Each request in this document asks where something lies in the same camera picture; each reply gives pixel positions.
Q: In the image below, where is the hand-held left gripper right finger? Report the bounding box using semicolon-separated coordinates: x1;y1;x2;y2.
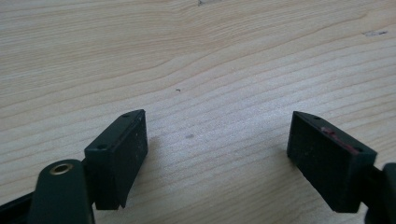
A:
286;110;378;214

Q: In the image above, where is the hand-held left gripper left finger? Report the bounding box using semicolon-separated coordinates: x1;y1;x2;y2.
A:
83;108;149;211

